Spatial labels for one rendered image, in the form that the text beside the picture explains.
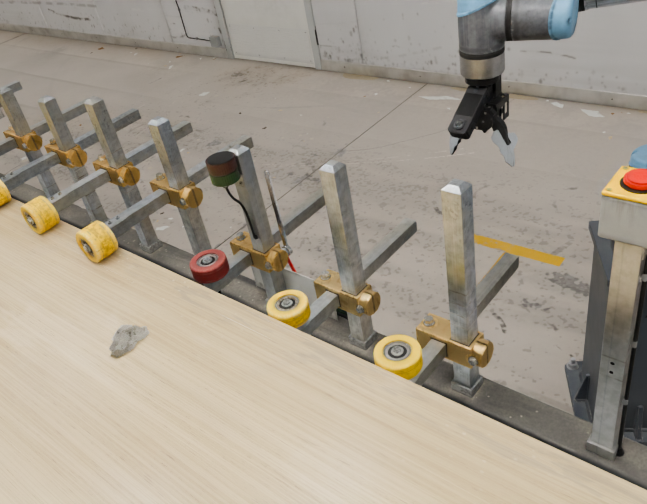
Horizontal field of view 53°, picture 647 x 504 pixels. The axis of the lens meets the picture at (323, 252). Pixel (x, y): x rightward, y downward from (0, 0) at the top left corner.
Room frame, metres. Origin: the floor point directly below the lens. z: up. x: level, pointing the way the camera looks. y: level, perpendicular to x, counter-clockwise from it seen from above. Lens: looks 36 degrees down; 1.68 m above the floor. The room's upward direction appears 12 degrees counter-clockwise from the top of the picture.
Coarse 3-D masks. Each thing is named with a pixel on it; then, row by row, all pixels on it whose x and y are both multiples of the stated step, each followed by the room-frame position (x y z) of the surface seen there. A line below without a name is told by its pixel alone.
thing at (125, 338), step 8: (120, 328) 0.96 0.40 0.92; (128, 328) 0.97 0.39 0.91; (136, 328) 0.95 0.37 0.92; (144, 328) 0.96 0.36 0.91; (120, 336) 0.93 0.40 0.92; (128, 336) 0.94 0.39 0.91; (136, 336) 0.93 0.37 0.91; (144, 336) 0.94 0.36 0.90; (112, 344) 0.92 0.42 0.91; (120, 344) 0.92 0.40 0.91; (128, 344) 0.91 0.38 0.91; (112, 352) 0.90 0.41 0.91; (120, 352) 0.90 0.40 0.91
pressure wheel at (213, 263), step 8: (200, 256) 1.16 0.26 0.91; (208, 256) 1.14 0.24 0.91; (216, 256) 1.15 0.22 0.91; (224, 256) 1.14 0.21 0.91; (192, 264) 1.13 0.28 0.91; (200, 264) 1.13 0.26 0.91; (208, 264) 1.13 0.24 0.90; (216, 264) 1.12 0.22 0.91; (224, 264) 1.12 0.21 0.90; (192, 272) 1.12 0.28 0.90; (200, 272) 1.10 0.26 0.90; (208, 272) 1.10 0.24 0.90; (216, 272) 1.10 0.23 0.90; (224, 272) 1.12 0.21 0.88; (200, 280) 1.11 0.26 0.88; (208, 280) 1.10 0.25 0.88; (216, 280) 1.10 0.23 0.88
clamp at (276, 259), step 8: (232, 240) 1.25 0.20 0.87; (248, 240) 1.24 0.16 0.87; (232, 248) 1.24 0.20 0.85; (240, 248) 1.22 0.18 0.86; (248, 248) 1.20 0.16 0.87; (272, 248) 1.18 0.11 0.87; (280, 248) 1.20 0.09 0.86; (256, 256) 1.18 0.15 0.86; (264, 256) 1.16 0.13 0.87; (272, 256) 1.16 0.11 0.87; (280, 256) 1.17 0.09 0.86; (256, 264) 1.19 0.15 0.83; (264, 264) 1.17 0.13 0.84; (272, 264) 1.15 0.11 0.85; (280, 264) 1.16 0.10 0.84
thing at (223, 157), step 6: (210, 156) 1.18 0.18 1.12; (216, 156) 1.17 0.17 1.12; (222, 156) 1.17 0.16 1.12; (228, 156) 1.16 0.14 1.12; (210, 162) 1.15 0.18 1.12; (216, 162) 1.15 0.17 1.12; (222, 162) 1.14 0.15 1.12; (228, 174) 1.14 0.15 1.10; (240, 174) 1.17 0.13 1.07; (240, 180) 1.18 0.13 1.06; (228, 186) 1.16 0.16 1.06; (228, 192) 1.16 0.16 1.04; (234, 198) 1.16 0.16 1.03; (240, 204) 1.17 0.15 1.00; (246, 216) 1.18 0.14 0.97; (252, 228) 1.18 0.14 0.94; (252, 234) 1.18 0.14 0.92
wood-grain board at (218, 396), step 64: (0, 256) 1.34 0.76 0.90; (64, 256) 1.28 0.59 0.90; (128, 256) 1.23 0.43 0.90; (0, 320) 1.09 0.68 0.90; (64, 320) 1.04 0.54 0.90; (128, 320) 1.00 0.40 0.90; (192, 320) 0.96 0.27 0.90; (256, 320) 0.92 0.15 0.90; (0, 384) 0.89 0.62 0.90; (64, 384) 0.86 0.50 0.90; (128, 384) 0.82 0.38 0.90; (192, 384) 0.79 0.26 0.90; (256, 384) 0.76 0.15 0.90; (320, 384) 0.73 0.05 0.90; (384, 384) 0.70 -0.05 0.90; (0, 448) 0.74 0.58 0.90; (64, 448) 0.71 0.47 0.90; (128, 448) 0.68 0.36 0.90; (192, 448) 0.66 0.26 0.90; (256, 448) 0.63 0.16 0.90; (320, 448) 0.61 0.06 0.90; (384, 448) 0.59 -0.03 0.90; (448, 448) 0.56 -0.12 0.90; (512, 448) 0.54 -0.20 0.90
